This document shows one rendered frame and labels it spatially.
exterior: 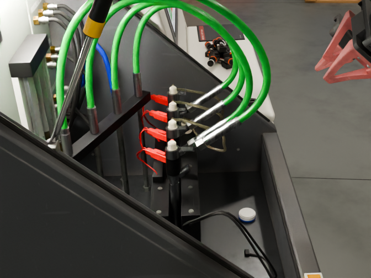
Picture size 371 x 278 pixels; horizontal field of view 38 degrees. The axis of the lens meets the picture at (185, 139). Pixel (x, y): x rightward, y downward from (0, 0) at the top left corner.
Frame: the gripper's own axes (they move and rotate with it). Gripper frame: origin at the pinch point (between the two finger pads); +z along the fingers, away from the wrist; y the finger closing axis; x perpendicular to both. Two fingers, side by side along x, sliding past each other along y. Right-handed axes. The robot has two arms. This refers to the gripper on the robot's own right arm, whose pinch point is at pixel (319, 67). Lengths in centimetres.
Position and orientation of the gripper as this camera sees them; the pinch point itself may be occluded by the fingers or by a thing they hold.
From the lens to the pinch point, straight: 110.2
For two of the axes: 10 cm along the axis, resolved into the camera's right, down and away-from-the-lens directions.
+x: -2.4, 5.1, -8.3
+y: -7.2, -6.7, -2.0
